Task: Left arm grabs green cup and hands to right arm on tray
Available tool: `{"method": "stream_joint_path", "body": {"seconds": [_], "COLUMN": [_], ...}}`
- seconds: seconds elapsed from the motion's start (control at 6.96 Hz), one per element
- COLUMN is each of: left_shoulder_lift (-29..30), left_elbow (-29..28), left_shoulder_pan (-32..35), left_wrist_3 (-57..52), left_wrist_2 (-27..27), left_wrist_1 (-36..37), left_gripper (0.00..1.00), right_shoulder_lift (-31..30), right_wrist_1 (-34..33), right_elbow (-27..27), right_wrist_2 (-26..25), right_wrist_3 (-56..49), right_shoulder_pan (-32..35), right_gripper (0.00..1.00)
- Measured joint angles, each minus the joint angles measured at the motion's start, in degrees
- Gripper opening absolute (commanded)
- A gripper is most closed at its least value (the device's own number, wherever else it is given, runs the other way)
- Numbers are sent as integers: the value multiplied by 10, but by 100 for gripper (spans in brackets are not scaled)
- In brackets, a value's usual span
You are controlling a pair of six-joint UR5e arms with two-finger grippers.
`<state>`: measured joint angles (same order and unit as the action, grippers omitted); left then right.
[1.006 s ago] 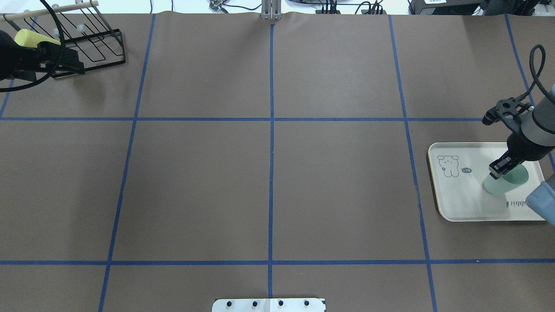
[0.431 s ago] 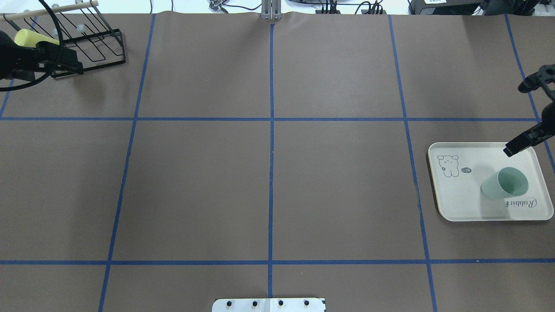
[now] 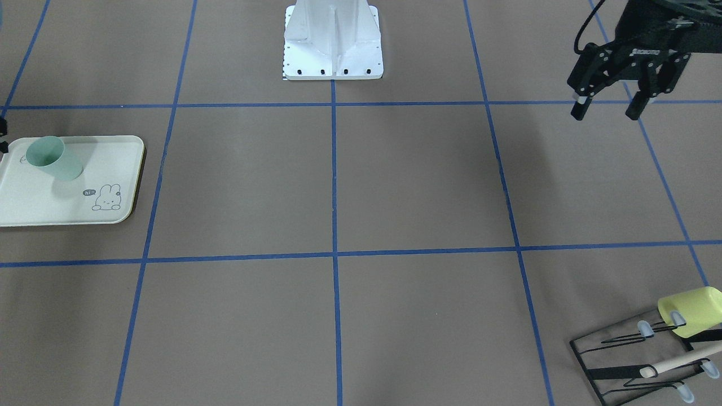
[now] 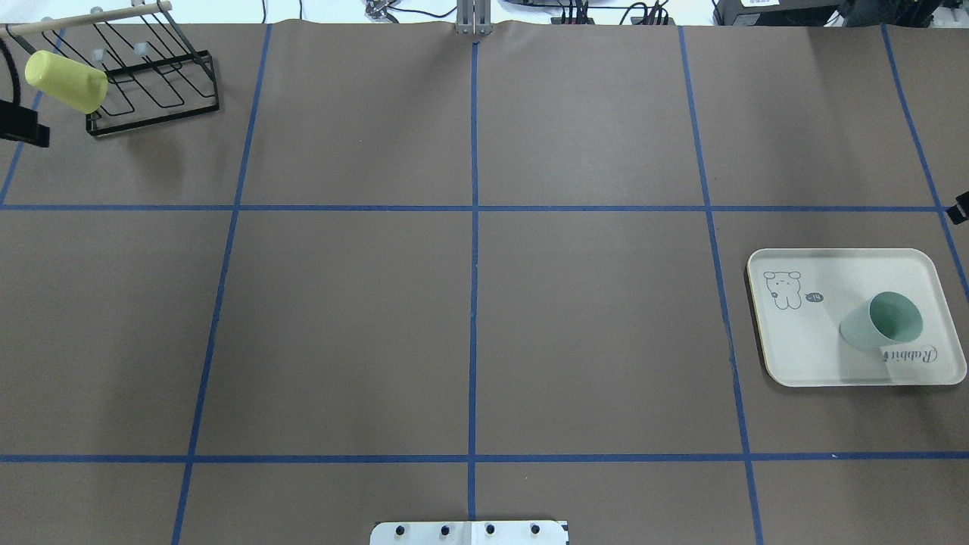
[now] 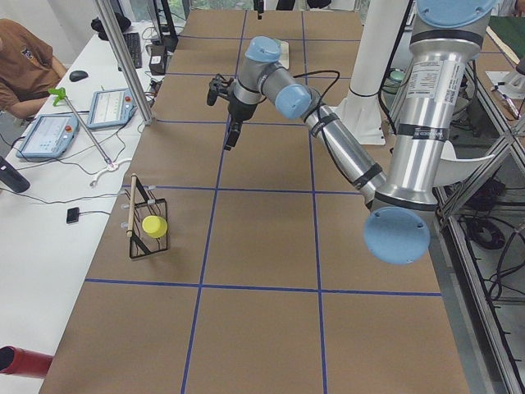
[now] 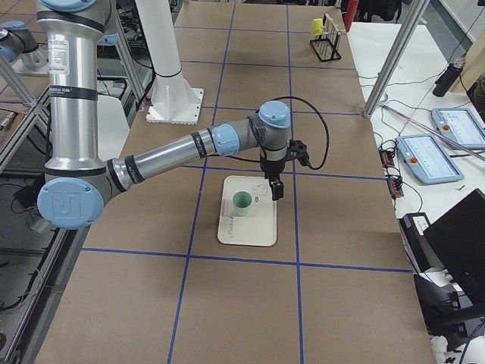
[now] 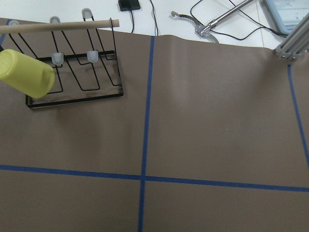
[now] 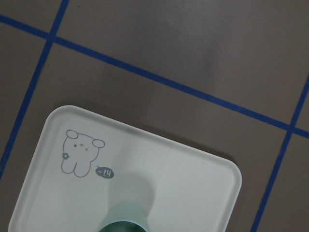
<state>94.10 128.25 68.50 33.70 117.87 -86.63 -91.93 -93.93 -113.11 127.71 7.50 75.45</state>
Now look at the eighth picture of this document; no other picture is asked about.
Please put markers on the pale green cup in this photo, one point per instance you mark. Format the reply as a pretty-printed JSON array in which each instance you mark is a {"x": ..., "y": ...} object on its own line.
[{"x": 125, "y": 217}]

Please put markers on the cream rabbit tray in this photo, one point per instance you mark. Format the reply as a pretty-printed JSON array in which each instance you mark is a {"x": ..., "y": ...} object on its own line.
[{"x": 85, "y": 164}]

